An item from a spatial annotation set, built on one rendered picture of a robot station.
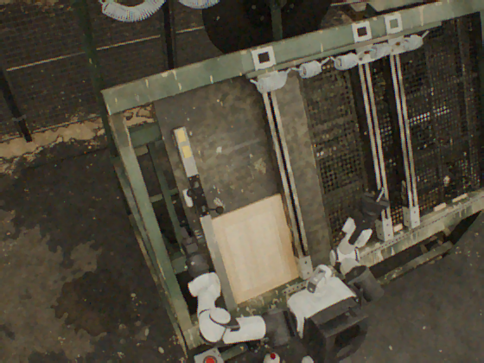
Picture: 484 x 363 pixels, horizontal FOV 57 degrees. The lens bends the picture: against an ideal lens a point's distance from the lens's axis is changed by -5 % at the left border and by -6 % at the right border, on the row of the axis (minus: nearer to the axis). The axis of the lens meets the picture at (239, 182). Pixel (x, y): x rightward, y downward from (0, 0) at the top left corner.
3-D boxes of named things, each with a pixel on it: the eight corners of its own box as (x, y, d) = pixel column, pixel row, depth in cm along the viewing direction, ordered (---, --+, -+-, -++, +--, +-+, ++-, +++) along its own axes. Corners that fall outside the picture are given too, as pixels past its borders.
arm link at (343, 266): (354, 268, 230) (370, 283, 208) (329, 270, 229) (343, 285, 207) (353, 245, 229) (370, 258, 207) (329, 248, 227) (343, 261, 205)
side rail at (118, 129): (176, 321, 232) (182, 331, 223) (105, 112, 197) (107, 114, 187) (187, 316, 234) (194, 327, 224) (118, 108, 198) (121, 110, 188)
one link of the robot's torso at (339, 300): (378, 354, 196) (383, 299, 177) (313, 390, 187) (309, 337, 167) (340, 311, 220) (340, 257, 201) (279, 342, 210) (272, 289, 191)
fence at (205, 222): (225, 307, 234) (227, 310, 231) (171, 129, 203) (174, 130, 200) (233, 303, 236) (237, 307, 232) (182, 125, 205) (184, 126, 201)
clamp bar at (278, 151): (294, 276, 245) (317, 296, 224) (242, 52, 207) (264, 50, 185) (310, 269, 248) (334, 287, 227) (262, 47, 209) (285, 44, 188)
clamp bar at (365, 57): (374, 238, 260) (402, 253, 239) (340, 27, 222) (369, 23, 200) (388, 232, 263) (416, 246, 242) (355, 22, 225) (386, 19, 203)
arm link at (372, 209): (391, 210, 188) (378, 229, 196) (388, 194, 195) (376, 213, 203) (364, 203, 187) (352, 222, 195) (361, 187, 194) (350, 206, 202)
